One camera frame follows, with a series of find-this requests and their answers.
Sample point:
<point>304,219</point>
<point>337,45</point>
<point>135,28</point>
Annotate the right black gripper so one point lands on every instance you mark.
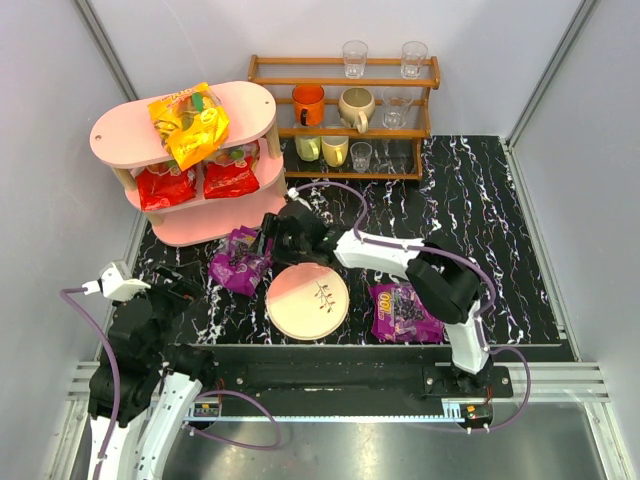
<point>272,231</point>

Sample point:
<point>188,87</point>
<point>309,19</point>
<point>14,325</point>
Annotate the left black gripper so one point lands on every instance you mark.
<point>175,288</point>

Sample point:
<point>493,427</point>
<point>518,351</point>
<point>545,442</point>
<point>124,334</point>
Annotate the purple candy bag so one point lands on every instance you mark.
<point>237,267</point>
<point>400,317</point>

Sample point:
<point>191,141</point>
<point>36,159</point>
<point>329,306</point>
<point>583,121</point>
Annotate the red candy bag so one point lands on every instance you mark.
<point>165,185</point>
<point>229,173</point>

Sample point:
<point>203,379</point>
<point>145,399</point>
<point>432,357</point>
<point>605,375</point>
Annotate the orange candy bag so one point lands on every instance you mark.
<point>192,124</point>

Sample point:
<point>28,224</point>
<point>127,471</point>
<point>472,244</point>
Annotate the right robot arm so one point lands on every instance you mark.
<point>447,284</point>

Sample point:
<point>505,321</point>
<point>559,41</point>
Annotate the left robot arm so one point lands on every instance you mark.
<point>144,386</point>

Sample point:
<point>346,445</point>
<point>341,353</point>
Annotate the pink three-tier shelf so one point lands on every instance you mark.
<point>124,139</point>

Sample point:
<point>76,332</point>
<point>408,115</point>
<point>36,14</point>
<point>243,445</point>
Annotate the clear glass middle shelf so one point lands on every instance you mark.
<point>397,102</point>

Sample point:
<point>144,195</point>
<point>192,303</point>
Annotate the pink and cream plate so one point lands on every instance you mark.
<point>307,301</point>

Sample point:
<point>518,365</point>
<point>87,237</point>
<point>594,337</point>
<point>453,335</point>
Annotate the pale green mug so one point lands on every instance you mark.
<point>308,147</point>

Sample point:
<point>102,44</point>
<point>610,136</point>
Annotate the yellow mug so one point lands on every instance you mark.
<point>335,150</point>

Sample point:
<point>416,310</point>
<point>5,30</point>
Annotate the small clear glass bottom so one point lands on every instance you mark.
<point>361,153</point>

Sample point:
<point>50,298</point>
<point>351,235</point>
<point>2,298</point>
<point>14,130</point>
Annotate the brown wooden cup rack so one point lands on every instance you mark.
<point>403,146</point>

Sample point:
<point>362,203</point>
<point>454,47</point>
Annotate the orange mug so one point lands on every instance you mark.
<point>309,106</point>

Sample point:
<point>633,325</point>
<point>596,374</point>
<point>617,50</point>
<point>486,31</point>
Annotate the beige round ceramic mug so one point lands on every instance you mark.
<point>356,107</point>

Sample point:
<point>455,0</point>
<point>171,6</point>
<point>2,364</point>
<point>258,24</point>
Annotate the clear glass top left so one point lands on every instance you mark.
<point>354,53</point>

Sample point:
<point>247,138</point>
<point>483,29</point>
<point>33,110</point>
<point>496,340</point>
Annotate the clear glass top right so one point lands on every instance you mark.
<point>413,57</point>

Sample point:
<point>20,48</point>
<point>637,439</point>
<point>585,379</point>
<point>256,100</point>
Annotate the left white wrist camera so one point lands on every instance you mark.
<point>115,282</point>

